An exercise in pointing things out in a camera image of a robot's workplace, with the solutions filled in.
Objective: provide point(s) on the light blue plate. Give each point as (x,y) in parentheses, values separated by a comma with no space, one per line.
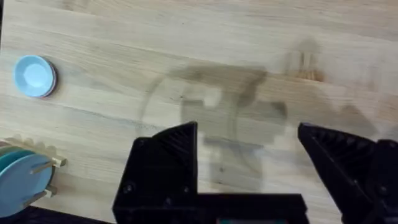
(21,186)

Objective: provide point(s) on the wooden peg rack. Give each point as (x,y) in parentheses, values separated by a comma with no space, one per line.
(53,155)

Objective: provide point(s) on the green plate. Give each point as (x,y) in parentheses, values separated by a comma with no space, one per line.
(7,150)

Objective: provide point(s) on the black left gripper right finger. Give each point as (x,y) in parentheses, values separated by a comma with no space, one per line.
(351,168)

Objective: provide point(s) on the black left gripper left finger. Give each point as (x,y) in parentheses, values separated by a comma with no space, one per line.
(161,168)

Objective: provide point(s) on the teal plate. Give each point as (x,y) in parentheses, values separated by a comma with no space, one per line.
(14,157)

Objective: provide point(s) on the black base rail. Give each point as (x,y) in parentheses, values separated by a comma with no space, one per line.
(46,217)

